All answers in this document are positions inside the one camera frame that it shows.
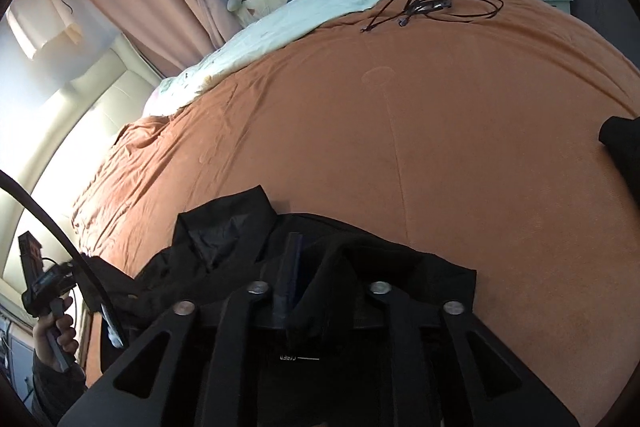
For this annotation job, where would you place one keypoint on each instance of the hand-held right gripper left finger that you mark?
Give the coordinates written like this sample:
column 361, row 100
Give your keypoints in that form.
column 294, row 267

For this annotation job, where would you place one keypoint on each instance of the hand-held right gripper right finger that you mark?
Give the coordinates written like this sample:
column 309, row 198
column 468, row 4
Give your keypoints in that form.
column 386, row 303

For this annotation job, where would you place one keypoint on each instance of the black button shirt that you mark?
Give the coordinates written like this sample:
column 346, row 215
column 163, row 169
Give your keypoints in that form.
column 220, row 247

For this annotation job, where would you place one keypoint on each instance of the person's left hand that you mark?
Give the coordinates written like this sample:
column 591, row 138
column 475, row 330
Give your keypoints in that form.
column 44, row 339

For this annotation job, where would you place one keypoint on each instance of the bed with orange sheet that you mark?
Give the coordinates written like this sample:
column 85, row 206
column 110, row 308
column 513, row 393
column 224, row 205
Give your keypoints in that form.
column 400, row 132

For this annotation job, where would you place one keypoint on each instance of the cream headboard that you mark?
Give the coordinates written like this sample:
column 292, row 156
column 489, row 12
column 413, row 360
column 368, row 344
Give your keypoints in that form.
column 100, row 117

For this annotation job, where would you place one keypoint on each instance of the pale blue quilt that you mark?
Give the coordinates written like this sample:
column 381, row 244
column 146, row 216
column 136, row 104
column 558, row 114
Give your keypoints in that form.
column 310, row 7

